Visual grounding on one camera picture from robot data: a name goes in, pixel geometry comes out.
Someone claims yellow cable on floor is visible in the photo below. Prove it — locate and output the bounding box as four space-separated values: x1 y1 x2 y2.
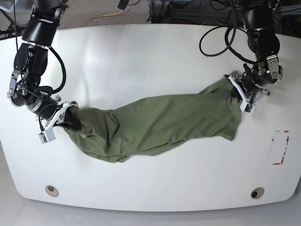
81 9 124 28

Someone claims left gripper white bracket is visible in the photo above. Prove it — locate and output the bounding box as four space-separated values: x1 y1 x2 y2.
223 72 270 113

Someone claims olive green T-shirt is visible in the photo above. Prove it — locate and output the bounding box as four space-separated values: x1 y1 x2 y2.
66 78 241 163

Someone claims red tape rectangle marking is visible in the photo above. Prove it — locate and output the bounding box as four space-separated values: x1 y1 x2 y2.
269 130 290 165

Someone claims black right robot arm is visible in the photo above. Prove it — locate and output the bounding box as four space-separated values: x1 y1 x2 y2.
7 0 81 144

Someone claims table grommet hole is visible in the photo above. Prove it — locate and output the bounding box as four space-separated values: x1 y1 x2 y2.
45 185 59 197
251 187 265 199

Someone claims right table grommet hole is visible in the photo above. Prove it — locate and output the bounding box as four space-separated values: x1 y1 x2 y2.
251 187 265 199

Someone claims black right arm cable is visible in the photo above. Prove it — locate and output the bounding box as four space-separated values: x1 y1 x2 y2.
11 0 68 95

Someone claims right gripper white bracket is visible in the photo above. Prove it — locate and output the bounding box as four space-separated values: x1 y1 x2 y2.
36 96 81 144

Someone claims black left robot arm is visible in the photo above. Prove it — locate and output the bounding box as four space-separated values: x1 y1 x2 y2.
225 0 283 113

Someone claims left table grommet hole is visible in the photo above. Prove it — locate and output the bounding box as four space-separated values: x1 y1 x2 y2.
45 185 59 197

